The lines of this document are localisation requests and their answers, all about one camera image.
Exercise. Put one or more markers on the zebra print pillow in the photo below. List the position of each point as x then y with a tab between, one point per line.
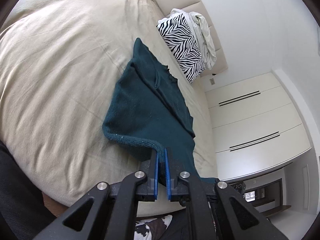
182	42

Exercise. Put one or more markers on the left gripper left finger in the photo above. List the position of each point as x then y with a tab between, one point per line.
140	186

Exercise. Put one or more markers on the dark teal knit sweater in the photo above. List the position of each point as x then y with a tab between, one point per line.
151	110

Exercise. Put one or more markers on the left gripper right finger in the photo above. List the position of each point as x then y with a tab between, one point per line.
188	189

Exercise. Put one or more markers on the white wardrobe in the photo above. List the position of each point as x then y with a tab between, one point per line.
256	127

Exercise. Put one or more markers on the wall power socket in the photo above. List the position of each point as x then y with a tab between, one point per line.
212	81

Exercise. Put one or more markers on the beige padded headboard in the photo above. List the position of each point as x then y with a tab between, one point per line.
197	6

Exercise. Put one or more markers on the crumpled white pillow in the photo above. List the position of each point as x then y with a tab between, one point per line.
200	28

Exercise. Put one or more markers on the beige bed sheet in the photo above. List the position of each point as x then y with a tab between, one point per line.
60	61

